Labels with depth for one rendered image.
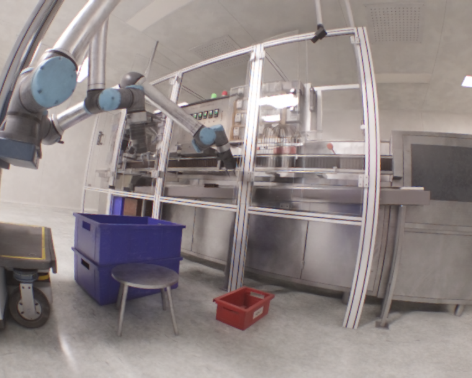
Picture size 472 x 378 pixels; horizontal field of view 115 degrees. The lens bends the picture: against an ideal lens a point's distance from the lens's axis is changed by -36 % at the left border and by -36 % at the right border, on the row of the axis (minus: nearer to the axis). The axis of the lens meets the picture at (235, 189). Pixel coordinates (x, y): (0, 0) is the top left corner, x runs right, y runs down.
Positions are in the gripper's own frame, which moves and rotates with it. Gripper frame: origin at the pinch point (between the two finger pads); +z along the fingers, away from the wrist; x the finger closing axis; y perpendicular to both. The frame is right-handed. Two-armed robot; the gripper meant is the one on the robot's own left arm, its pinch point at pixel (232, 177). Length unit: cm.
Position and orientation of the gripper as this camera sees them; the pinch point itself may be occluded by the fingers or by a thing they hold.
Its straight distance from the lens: 158.8
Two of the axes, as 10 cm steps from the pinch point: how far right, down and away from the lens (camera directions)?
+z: 3.2, 7.9, 5.3
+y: 4.2, -6.2, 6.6
